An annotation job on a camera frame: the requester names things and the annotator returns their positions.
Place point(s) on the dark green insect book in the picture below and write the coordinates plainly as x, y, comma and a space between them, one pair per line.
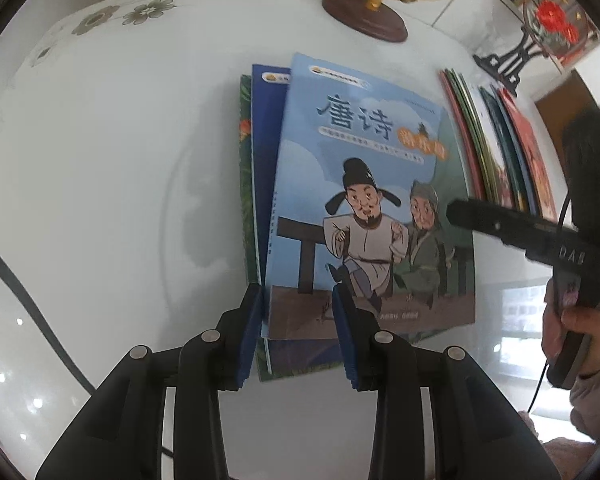
245, 185

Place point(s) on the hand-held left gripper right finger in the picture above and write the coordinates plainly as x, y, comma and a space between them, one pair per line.
344, 340

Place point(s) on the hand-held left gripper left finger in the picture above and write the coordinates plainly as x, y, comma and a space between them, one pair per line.
250, 340

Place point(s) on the light blue poetry book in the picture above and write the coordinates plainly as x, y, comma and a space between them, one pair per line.
370, 160

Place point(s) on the dark blue eagle book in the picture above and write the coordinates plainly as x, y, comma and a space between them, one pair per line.
267, 160

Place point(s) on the thin red-edged book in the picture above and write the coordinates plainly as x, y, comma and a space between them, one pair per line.
460, 115

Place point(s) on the red book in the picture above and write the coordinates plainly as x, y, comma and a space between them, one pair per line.
530, 160

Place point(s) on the green thin book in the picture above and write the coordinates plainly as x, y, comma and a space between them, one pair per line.
480, 145

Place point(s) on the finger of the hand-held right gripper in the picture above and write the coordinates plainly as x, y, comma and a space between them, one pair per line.
495, 222

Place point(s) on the pink fuzzy clothing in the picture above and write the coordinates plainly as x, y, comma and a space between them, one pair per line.
570, 460

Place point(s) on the blue thin book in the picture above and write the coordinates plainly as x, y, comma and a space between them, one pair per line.
507, 150

